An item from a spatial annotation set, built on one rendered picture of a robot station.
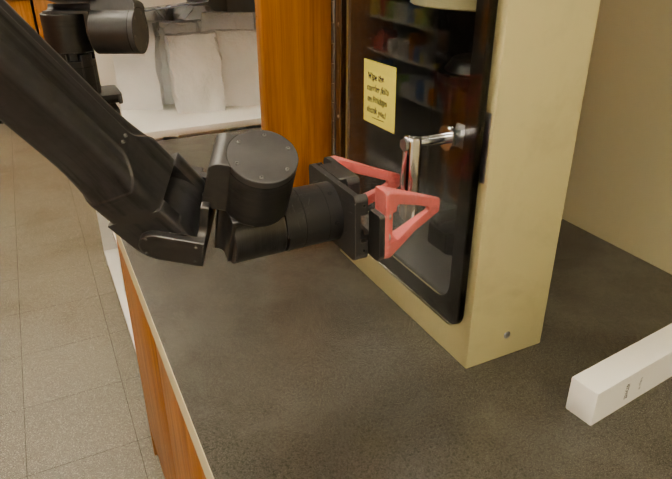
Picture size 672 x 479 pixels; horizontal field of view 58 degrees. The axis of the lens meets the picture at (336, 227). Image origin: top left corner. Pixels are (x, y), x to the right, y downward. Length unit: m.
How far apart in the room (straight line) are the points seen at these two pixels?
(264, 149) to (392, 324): 0.37
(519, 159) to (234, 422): 0.39
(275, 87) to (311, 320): 0.33
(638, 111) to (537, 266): 0.40
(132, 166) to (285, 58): 0.42
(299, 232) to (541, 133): 0.26
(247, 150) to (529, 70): 0.27
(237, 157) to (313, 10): 0.43
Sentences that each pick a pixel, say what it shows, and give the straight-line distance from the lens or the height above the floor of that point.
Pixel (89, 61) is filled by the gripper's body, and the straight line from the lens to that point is 0.88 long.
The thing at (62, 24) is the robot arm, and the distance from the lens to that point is 0.87.
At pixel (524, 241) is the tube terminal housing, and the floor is 1.09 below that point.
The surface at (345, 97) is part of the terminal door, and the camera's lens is 0.83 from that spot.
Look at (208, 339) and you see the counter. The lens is 0.77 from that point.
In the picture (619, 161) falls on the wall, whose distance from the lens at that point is 1.07.
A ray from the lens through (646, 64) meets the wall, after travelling 1.03.
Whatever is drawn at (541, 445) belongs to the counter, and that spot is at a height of 0.94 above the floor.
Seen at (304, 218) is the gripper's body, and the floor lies 1.16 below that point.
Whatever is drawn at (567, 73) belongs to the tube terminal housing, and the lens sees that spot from 0.64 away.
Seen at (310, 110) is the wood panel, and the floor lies 1.15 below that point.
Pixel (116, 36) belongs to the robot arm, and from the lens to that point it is 0.84.
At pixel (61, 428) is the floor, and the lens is 2.17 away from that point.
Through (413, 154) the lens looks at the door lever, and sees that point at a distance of 0.61.
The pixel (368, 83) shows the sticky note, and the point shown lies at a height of 1.22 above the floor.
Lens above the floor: 1.39
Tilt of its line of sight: 26 degrees down
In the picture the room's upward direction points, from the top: straight up
